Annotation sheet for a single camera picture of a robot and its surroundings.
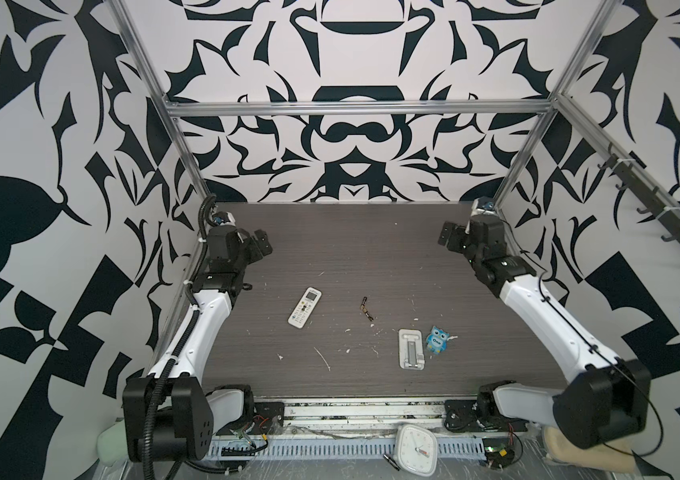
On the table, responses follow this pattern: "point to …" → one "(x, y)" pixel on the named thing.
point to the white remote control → (304, 307)
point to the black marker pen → (392, 462)
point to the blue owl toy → (437, 340)
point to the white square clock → (417, 449)
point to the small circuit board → (499, 452)
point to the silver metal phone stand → (410, 345)
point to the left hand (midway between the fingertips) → (252, 233)
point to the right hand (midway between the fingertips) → (461, 225)
